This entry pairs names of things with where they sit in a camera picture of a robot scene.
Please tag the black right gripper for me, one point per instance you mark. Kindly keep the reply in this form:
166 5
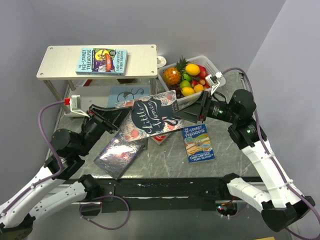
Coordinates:
191 112

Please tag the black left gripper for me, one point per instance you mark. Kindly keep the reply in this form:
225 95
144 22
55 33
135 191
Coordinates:
109 118

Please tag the Little Women book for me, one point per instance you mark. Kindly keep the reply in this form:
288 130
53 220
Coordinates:
150 116

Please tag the light blue 143-Storey Treehouse book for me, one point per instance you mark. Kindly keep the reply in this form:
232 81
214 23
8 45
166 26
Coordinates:
102 61

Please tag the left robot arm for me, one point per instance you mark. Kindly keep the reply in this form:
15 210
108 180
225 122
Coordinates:
31 203

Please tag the yellow lemon front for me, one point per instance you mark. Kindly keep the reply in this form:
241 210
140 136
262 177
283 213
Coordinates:
187 91

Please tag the yellow lemon small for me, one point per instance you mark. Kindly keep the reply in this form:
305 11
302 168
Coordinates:
198 88

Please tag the light blue book with swan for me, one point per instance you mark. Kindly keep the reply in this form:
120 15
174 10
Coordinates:
125 93

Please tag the green lime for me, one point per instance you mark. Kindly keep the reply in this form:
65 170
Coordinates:
184 84

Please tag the dark grapes bunch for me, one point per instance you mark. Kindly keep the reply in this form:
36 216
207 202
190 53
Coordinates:
177 89

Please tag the blue 91-Storey Treehouse book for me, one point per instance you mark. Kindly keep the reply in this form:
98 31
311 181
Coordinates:
197 144

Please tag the Robinson Crusoe book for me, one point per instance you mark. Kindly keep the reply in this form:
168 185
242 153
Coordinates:
117 156

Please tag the red strawberries pile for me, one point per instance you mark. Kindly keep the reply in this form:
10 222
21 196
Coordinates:
200 79

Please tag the red 13-Storey Treehouse book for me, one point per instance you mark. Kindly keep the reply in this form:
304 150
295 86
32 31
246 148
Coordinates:
159 139

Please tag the toy pineapple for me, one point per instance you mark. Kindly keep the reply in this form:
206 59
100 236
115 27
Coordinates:
173 74

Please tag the yellow lemon top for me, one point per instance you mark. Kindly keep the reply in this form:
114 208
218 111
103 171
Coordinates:
192 69

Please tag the white plastic basket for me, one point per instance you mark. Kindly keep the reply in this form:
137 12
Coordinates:
211 65

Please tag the white two-tier shelf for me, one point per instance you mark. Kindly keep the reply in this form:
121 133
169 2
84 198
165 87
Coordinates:
58 69

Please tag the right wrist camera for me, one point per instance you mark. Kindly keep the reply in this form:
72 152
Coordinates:
215 80

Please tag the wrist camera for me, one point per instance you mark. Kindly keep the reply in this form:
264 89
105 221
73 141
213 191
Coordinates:
215 80
75 104

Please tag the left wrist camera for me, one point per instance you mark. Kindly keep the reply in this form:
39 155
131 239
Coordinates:
75 104

